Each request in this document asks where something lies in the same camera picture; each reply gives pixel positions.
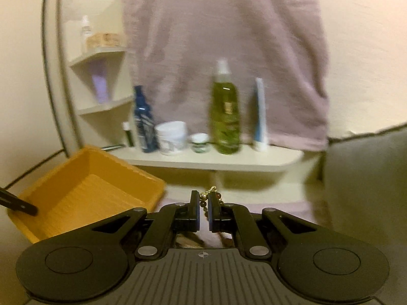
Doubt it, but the black white-tipped pen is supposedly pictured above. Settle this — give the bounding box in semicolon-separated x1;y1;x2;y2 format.
101;144;125;151

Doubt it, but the blue white tube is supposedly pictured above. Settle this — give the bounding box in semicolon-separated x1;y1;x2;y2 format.
253;78;268;152

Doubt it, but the orange plastic tray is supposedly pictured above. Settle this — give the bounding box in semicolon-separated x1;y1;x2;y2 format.
8;146;166;243

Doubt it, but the white lip balm stick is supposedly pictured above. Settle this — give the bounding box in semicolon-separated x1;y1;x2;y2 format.
122;122;135;147

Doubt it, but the mauve plush cloth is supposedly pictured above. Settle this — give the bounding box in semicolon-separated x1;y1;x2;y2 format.
175;201;324;249

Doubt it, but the cream corner shelf unit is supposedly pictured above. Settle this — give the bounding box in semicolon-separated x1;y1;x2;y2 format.
63;19;305;198

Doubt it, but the grey cushion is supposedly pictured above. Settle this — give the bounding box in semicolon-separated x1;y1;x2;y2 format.
323;125;407;249

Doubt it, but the green olive oil bottle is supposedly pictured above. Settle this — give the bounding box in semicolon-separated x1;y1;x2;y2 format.
210;58;241;154

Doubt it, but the gold ball chain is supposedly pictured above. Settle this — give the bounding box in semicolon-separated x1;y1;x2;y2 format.
199;185;224;220

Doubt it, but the lilac tube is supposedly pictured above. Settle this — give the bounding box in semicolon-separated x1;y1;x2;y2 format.
89;58;110;104

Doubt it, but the hanging mauve towel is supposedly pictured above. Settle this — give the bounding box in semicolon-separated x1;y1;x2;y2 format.
121;0;329;151

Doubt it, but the blue spray bottle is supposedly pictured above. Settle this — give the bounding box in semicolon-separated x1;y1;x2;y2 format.
134;85;158;153

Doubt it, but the small green-label jar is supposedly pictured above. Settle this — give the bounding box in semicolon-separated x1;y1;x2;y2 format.
190;133;210;154

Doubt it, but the white cream jar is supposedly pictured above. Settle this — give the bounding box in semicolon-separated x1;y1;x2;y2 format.
154;120;188;156

